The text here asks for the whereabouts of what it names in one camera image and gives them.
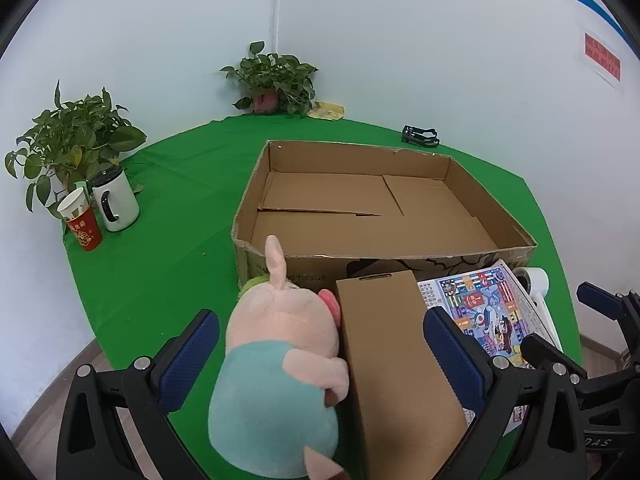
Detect potted plant in pink pot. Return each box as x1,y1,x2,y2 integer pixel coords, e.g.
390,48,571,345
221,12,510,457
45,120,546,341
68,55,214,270
220,41,319,118

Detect red wall sign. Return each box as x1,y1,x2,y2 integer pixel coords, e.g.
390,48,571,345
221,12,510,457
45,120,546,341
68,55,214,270
582,31,623,83

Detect black wire holder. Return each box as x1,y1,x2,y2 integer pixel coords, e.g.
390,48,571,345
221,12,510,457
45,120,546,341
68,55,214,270
401,124,441,149

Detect white mug with black lid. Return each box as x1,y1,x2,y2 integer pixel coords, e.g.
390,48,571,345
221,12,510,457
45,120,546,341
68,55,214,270
87,166,141,232

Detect pink pig plush toy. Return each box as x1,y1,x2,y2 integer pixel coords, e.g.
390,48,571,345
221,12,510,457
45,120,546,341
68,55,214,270
207,234,351,480

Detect potted plant in white pot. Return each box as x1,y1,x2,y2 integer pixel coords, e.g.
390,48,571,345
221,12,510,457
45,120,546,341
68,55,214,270
5,80,148,221

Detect colourful board game box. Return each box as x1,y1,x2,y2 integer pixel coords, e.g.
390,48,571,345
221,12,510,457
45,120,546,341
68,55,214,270
417,259,563,436

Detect small brown cardboard box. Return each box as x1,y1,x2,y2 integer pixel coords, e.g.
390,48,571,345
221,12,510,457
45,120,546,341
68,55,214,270
335,270,468,480

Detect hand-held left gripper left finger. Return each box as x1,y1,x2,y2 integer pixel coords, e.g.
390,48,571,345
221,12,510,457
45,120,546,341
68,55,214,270
56,308,221,480

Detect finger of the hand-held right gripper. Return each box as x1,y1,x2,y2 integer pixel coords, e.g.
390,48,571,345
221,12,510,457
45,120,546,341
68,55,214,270
522,334,588,383
576,282,640,361

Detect white handheld device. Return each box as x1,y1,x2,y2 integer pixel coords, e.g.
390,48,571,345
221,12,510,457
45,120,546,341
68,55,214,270
515,266,563,351

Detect yellow cloth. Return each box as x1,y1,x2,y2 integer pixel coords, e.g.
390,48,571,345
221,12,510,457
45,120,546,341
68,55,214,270
306,101,346,121

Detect white wall pipe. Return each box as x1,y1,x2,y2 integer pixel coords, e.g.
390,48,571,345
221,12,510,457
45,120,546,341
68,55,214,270
270,0,282,56

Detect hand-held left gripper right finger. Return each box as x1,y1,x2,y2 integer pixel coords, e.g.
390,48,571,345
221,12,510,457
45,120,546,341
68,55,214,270
422,306,586,480

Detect large cardboard box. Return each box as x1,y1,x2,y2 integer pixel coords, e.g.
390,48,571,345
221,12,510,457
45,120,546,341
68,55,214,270
231,140,538,293

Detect red paper cup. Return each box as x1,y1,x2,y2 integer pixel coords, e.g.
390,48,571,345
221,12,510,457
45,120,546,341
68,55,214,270
56,187,104,253

